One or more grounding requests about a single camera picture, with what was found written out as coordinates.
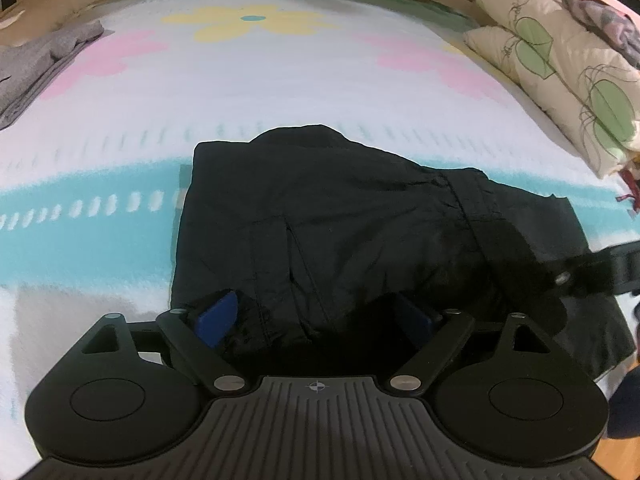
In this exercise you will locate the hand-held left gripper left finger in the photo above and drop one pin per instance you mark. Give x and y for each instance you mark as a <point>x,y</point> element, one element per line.
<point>216,320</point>

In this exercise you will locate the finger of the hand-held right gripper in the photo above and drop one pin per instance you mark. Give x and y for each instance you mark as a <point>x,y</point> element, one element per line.
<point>597,270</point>

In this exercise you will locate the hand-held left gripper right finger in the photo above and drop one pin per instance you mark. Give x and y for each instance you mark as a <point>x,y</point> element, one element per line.
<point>417,321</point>

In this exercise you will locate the black pants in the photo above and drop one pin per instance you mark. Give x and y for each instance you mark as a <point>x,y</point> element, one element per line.
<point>350,220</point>

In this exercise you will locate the grey folded pants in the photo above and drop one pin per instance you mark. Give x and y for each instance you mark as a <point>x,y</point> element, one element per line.
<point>35,67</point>

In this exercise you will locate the red cloth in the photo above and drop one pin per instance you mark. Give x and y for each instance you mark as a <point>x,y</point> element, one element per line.
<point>631,187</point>

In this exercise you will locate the dark cloth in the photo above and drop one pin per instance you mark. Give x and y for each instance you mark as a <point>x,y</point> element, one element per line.
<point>625,405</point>

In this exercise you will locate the folded leaf print quilt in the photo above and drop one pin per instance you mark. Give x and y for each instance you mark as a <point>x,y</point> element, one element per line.
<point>555,55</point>

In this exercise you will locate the purple patterned cloth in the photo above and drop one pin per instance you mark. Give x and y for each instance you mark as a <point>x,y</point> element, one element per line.
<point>607,22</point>

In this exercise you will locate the floral printed blanket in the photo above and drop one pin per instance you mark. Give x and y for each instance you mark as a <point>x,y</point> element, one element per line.
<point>280,80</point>

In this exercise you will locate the beige pillow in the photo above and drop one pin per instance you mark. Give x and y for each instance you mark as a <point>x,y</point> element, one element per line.
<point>45,15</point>

